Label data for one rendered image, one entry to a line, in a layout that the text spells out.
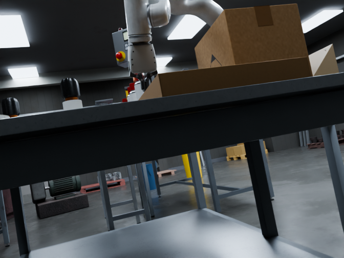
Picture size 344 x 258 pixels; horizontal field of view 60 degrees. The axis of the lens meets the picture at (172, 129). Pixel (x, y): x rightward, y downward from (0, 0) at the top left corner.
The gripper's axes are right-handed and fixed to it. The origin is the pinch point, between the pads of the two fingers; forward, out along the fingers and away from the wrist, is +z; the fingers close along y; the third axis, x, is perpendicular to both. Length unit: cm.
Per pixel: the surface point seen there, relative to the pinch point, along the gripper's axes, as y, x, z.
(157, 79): 13, 68, -9
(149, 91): 13, 62, -7
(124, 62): -3, -62, -7
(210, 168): -91, -149, 110
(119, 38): -2, -67, -20
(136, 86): 1.7, -7.1, 0.5
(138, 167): -16, -135, 88
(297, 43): -40, 35, -11
